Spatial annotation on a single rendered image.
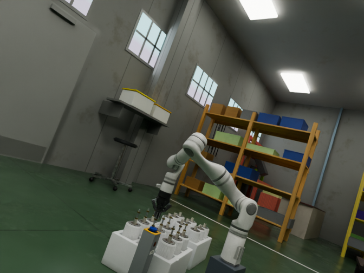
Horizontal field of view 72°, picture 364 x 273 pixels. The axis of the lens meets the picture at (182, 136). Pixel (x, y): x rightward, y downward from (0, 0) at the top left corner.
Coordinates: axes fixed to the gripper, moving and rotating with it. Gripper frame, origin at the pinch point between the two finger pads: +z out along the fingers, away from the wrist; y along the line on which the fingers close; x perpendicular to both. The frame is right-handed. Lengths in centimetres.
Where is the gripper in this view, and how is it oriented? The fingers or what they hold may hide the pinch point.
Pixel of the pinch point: (157, 214)
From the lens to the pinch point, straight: 152.9
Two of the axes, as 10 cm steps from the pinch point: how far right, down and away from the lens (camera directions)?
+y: 8.5, 3.5, 4.0
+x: -4.1, -0.5, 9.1
